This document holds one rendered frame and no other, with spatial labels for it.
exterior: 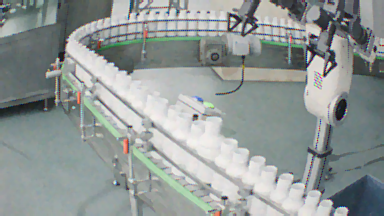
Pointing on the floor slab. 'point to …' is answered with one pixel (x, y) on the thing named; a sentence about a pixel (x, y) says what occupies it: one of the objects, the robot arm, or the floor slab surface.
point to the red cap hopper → (159, 6)
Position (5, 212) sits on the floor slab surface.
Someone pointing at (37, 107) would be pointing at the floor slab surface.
